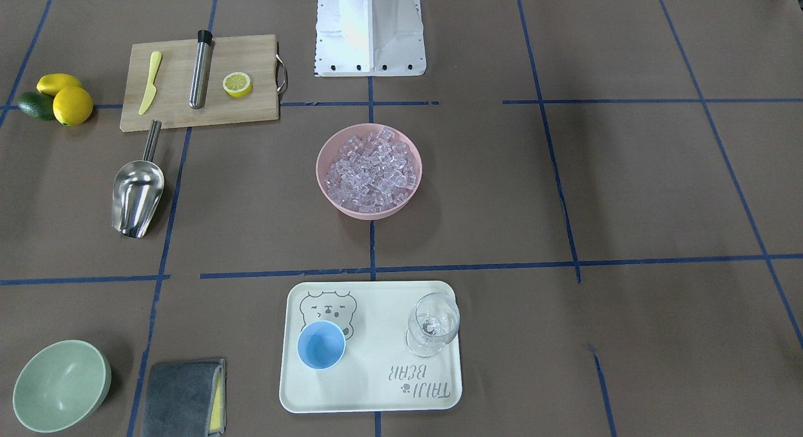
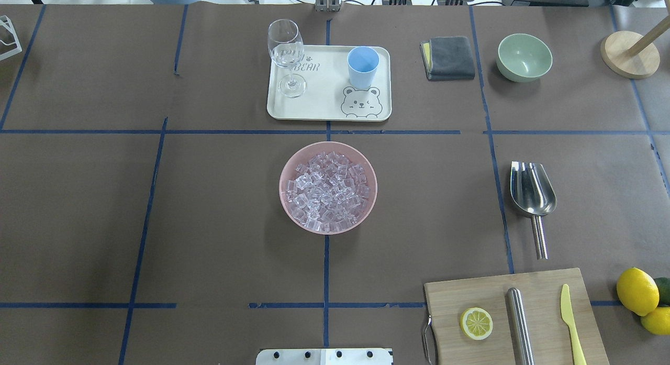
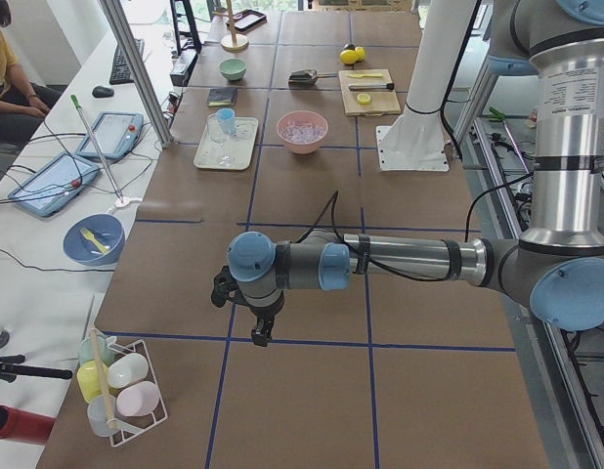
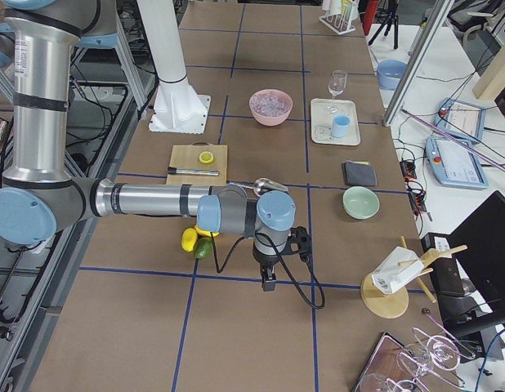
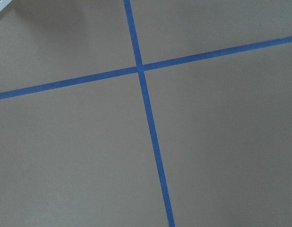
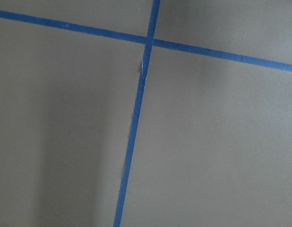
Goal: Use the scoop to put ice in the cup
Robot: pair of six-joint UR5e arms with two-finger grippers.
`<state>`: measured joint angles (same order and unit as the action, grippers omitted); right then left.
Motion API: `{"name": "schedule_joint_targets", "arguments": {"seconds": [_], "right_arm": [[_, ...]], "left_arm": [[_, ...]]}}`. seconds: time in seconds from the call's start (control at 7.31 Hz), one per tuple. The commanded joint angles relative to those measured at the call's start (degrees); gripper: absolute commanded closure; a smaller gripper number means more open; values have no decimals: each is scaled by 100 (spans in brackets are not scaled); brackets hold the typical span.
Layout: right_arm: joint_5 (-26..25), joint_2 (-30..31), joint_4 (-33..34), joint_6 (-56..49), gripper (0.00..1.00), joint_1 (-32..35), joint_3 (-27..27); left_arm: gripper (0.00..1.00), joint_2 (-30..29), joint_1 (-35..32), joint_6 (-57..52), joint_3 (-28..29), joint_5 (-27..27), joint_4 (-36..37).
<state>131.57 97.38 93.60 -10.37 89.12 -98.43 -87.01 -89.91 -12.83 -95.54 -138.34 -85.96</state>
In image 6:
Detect blue tape line crosswise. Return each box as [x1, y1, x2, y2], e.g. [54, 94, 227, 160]
[0, 10, 292, 72]

